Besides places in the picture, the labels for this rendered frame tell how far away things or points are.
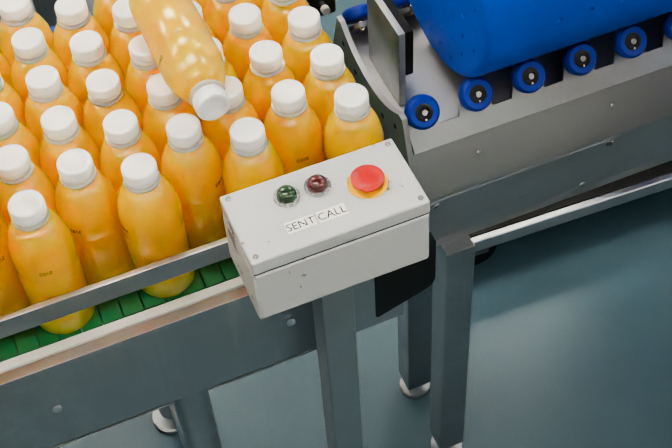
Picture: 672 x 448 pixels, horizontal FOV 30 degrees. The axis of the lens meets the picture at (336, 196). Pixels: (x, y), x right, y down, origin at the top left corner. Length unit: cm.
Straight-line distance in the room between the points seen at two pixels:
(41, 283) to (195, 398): 32
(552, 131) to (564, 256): 99
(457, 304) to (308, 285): 67
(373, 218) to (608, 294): 137
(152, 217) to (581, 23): 57
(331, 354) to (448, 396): 71
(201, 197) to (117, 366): 23
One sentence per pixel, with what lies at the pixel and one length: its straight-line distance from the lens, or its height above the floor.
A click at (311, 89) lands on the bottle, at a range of 147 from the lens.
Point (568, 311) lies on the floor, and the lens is 258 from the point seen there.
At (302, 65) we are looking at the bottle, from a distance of 152.
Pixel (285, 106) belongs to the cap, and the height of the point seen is 110.
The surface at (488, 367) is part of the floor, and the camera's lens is 249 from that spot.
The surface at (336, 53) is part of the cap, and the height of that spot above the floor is 110.
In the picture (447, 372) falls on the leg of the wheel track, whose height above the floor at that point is 30.
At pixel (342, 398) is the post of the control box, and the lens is 161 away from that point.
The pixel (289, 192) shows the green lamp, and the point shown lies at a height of 111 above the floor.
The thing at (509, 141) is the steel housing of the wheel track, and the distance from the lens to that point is 167.
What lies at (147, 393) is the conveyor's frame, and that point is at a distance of 159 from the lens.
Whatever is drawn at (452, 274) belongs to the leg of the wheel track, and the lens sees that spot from 190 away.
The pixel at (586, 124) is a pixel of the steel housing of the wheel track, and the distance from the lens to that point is 172.
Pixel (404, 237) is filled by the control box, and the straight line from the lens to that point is 134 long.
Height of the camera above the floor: 211
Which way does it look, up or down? 50 degrees down
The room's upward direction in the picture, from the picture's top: 4 degrees counter-clockwise
